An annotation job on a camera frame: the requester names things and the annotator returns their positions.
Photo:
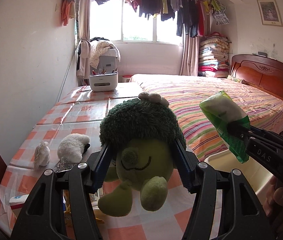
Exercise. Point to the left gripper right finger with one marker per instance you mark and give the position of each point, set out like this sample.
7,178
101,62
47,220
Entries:
225,205

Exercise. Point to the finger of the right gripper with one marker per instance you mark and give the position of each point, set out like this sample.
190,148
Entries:
235,129

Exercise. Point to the green tissue pack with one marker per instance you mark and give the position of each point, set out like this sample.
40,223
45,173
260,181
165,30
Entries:
228,119

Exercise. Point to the silver blister pack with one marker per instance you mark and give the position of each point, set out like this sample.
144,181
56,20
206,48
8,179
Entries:
63,165

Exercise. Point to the white plush toy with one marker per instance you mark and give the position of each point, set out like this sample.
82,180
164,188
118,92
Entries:
73,146

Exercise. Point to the green broccoli plush toy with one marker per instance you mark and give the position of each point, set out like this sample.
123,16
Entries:
140,132

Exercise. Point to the white red medicine box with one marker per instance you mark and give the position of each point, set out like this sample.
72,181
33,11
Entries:
17,202

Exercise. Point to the person right hand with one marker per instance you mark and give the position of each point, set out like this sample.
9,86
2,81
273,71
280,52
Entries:
273,196

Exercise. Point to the cream plastic bin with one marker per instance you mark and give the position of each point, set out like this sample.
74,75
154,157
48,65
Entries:
257,176

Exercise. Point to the striped bed cover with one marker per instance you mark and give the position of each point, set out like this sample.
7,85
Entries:
185,93

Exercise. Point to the wooden headboard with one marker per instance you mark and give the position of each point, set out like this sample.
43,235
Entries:
260,72

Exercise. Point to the stack of folded quilts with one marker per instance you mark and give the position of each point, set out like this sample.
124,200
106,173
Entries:
213,57

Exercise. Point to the right pink curtain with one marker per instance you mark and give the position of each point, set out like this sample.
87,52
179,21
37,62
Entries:
190,59

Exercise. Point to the pink curtain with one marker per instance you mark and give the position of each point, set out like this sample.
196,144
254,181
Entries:
190,59
83,19

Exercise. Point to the white pen holder box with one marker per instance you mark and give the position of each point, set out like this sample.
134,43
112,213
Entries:
104,82

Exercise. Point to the framed picture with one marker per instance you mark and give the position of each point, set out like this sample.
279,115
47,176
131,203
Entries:
269,12

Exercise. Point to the grey air cooler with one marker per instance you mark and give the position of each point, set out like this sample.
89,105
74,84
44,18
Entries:
108,62

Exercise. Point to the floral cloth on cooler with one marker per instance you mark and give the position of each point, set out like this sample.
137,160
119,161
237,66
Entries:
99,48

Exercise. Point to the hanging clothes row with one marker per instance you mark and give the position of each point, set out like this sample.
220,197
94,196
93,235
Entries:
190,15

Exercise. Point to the left pink curtain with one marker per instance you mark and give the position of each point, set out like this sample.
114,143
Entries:
83,19

